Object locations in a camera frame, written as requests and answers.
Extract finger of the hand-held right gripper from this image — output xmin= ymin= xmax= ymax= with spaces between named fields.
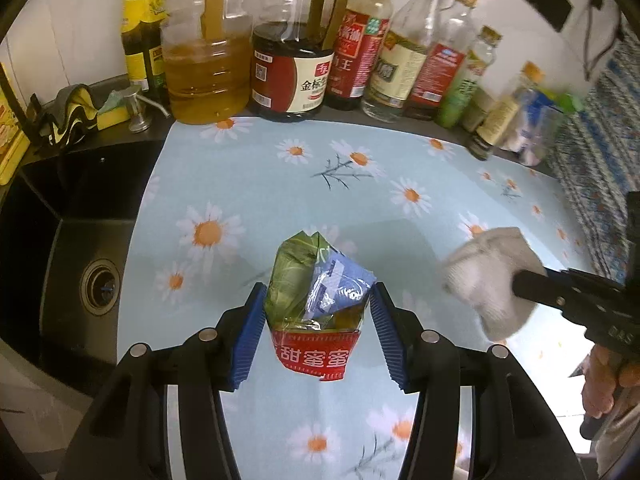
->
xmin=512 ymin=267 xmax=593 ymax=322

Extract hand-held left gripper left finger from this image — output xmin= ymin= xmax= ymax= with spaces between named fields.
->
xmin=55 ymin=282 xmax=266 ymax=480

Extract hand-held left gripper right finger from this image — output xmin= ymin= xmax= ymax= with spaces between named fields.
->
xmin=369 ymin=282 xmax=596 ymax=480

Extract white cleaning cloth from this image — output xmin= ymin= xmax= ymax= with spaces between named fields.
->
xmin=440 ymin=226 xmax=549 ymax=342

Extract red printed clear packet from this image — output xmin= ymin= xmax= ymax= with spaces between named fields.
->
xmin=271 ymin=310 xmax=362 ymax=384

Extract blue wrapper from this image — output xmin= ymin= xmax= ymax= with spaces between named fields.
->
xmin=301 ymin=249 xmax=379 ymax=322

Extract green wrapper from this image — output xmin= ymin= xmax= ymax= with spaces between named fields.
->
xmin=264 ymin=230 xmax=342 ymax=332

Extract person's right forearm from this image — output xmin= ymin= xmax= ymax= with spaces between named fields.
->
xmin=580 ymin=400 xmax=640 ymax=480

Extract person's right hand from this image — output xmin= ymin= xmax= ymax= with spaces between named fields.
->
xmin=581 ymin=346 xmax=640 ymax=420

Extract daisy print blue tablecloth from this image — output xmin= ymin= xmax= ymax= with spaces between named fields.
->
xmin=116 ymin=117 xmax=597 ymax=480

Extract blue patterned cloth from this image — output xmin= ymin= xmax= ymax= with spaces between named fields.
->
xmin=545 ymin=35 xmax=640 ymax=281

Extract metal sink drain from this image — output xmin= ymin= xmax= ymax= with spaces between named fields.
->
xmin=80 ymin=259 xmax=123 ymax=316

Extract small dark bottle yellow cap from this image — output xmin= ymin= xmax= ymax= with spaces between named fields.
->
xmin=467 ymin=60 xmax=546 ymax=162

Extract clear bottle green label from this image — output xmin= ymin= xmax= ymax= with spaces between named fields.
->
xmin=434 ymin=25 xmax=503 ymax=129

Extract black sink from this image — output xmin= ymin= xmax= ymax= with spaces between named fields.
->
xmin=0 ymin=139 xmax=167 ymax=397

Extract clear bottle red blue label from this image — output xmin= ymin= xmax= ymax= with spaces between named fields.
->
xmin=404 ymin=0 xmax=482 ymax=122

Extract metal soap dispenser pump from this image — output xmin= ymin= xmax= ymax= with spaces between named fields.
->
xmin=122 ymin=85 xmax=172 ymax=134

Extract clear vinegar bottle yellow cap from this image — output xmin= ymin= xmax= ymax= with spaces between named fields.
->
xmin=362 ymin=0 xmax=454 ymax=124

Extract yellow green sponge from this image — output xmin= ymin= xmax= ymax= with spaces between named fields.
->
xmin=97 ymin=88 xmax=135 ymax=132

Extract clear oil jug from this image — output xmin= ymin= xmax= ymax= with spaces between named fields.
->
xmin=160 ymin=0 xmax=254 ymax=126

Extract dark soy sauce jug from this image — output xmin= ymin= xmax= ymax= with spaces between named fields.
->
xmin=250 ymin=0 xmax=352 ymax=124

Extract red label sauce bottle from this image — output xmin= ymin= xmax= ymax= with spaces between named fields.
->
xmin=325 ymin=0 xmax=396 ymax=112

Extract grey yellow dish cloth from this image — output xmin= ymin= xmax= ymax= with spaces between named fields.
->
xmin=25 ymin=82 xmax=102 ymax=149

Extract yellow box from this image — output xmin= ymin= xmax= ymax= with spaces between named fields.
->
xmin=0 ymin=62 xmax=32 ymax=186

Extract green bottle yellow label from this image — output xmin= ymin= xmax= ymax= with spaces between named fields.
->
xmin=142 ymin=0 xmax=171 ymax=103
xmin=121 ymin=0 xmax=151 ymax=92

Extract black cable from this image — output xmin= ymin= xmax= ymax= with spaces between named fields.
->
xmin=581 ymin=0 xmax=627 ymax=82

